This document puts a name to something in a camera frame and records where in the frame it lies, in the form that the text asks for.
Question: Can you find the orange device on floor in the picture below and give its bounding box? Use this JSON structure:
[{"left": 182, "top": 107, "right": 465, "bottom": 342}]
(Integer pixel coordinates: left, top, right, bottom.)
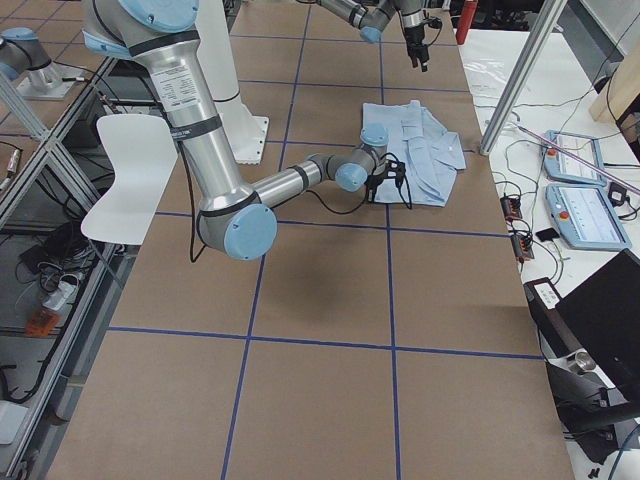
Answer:
[{"left": 25, "top": 307, "right": 60, "bottom": 338}]

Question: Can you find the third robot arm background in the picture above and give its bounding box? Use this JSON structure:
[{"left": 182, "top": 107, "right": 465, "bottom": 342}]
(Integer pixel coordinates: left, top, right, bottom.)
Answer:
[{"left": 1, "top": 27, "right": 84, "bottom": 100}]

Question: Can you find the light blue button-up shirt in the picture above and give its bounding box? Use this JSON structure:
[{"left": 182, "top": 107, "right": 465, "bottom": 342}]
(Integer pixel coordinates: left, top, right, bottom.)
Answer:
[{"left": 363, "top": 100, "right": 466, "bottom": 207}]

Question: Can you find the red cylinder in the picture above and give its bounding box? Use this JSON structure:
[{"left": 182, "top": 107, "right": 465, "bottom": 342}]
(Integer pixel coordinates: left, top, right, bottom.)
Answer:
[{"left": 456, "top": 0, "right": 478, "bottom": 46}]

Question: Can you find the clear plastic bag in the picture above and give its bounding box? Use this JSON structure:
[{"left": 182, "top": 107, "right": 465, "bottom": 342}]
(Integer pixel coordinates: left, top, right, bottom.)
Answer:
[{"left": 463, "top": 59, "right": 509, "bottom": 100}]

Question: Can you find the black laptop computer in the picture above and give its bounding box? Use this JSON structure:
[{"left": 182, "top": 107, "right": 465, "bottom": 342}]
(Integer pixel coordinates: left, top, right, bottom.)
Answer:
[{"left": 522, "top": 247, "right": 640, "bottom": 466}]

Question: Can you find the blue teach pendant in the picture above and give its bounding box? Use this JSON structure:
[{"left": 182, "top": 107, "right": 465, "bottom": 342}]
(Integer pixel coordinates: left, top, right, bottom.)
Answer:
[
  {"left": 542, "top": 129, "right": 609, "bottom": 187},
  {"left": 545, "top": 183, "right": 632, "bottom": 251}
]

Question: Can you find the black orange connector box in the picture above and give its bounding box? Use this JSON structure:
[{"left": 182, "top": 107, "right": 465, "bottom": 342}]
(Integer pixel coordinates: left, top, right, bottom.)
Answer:
[
  {"left": 500, "top": 195, "right": 523, "bottom": 221},
  {"left": 510, "top": 232, "right": 535, "bottom": 263}
]

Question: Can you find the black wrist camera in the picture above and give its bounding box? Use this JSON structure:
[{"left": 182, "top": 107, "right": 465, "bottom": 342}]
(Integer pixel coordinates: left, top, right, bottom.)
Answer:
[
  {"left": 424, "top": 12, "right": 443, "bottom": 31},
  {"left": 384, "top": 159, "right": 406, "bottom": 190}
]

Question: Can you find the blue teach pendant far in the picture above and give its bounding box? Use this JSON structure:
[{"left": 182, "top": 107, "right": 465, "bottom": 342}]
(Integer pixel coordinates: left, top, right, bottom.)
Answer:
[{"left": 542, "top": 129, "right": 609, "bottom": 187}]

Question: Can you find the black orange connector box near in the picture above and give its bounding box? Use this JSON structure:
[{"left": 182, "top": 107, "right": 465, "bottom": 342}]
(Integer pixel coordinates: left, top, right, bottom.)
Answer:
[{"left": 510, "top": 232, "right": 535, "bottom": 263}]

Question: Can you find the black orange connector box far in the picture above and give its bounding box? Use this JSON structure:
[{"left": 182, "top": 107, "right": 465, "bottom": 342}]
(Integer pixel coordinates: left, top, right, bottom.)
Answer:
[{"left": 500, "top": 195, "right": 523, "bottom": 221}]

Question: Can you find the white moulded chair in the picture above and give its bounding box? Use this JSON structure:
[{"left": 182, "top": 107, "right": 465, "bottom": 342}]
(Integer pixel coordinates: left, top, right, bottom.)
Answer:
[{"left": 81, "top": 114, "right": 178, "bottom": 245}]

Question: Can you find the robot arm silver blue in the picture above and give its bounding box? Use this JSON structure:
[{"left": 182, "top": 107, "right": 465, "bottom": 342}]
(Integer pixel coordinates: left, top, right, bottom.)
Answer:
[
  {"left": 300, "top": 0, "right": 442, "bottom": 72},
  {"left": 82, "top": 1, "right": 388, "bottom": 260}
]

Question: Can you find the pink rod green tip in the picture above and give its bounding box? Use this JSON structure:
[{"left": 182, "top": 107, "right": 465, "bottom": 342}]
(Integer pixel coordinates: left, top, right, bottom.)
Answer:
[{"left": 512, "top": 122, "right": 640, "bottom": 196}]

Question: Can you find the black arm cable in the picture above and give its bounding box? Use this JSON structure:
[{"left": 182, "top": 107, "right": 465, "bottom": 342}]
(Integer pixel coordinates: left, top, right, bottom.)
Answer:
[{"left": 187, "top": 154, "right": 414, "bottom": 263}]

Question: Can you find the aluminium frame post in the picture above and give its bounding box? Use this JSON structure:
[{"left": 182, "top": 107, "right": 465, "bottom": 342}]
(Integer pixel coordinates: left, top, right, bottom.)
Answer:
[{"left": 479, "top": 0, "right": 567, "bottom": 156}]

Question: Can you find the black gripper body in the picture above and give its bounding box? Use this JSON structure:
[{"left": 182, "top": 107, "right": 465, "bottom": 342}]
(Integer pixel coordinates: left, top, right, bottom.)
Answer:
[
  {"left": 404, "top": 28, "right": 429, "bottom": 58},
  {"left": 365, "top": 169, "right": 390, "bottom": 193}
]

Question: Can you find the blue teach pendant near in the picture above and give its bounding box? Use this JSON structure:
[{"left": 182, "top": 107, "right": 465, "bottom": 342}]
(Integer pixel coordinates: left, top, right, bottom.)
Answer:
[{"left": 545, "top": 183, "right": 632, "bottom": 251}]

